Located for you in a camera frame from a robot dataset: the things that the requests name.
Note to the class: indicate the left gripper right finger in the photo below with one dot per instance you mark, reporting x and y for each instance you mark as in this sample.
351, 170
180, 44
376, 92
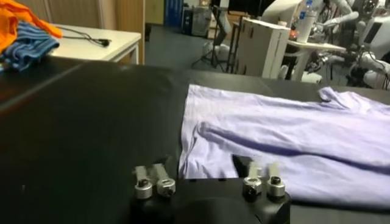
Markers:
253, 185

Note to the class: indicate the clear water bottle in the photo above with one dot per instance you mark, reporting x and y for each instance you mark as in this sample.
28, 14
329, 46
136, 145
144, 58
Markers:
307, 7

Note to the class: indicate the orange garment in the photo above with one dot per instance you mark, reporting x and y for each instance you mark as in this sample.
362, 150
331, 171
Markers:
9, 21

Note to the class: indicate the tall white cardboard box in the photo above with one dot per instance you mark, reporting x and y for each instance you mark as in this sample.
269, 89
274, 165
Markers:
259, 48

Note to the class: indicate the black wrinkled table cover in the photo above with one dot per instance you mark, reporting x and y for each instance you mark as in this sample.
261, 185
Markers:
137, 115

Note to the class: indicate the lavender t-shirt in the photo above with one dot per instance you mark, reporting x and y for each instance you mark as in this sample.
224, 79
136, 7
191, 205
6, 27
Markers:
289, 131

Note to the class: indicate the white humanoid robot black shoulders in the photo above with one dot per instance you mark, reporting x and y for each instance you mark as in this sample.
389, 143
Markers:
376, 33

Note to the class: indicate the blue crates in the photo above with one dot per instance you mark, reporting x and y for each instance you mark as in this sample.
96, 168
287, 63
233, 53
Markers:
173, 13

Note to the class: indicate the white curved machine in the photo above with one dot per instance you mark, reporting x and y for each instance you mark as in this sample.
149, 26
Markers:
283, 10

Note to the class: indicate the white table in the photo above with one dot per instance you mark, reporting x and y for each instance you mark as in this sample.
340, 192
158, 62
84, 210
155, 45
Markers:
91, 48

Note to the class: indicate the black glossy table cover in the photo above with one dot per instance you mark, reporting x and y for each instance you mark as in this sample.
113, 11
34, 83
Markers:
27, 79

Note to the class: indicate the black tripod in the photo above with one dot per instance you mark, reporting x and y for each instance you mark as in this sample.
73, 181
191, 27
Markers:
216, 39

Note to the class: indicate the blue striped garment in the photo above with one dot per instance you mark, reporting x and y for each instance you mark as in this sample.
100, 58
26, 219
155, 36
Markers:
27, 48

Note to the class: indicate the small white round robot base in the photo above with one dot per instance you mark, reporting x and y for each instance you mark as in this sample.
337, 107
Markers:
224, 51

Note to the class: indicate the white standing desk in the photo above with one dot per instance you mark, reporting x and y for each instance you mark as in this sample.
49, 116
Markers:
310, 48

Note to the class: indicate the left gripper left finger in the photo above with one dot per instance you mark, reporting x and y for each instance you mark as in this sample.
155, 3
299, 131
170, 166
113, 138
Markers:
161, 182

